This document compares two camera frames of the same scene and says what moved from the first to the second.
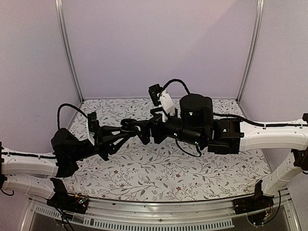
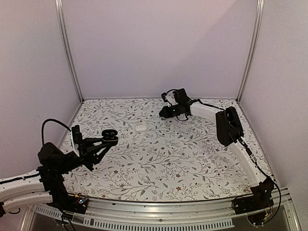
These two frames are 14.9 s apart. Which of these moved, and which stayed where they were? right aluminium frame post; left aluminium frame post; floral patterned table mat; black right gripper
Moved: black right gripper
Stayed: right aluminium frame post; floral patterned table mat; left aluminium frame post
